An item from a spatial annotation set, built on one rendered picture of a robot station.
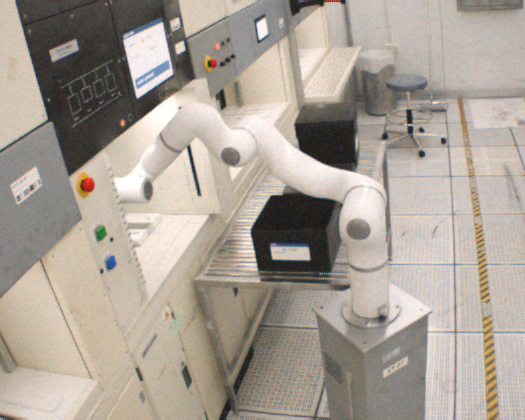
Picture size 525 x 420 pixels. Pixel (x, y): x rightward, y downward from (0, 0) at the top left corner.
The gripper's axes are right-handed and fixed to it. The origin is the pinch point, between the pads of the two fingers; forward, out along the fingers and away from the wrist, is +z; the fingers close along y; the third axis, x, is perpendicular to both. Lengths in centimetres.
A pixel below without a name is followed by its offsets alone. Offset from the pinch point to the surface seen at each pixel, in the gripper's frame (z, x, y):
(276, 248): -65, -33, 18
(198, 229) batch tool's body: -30, -32, 30
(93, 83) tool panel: -30, 40, -12
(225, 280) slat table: -46, -43, 12
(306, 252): -75, -34, 18
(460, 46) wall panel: -151, -60, 452
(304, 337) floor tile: -55, -119, 68
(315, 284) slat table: -79, -43, 12
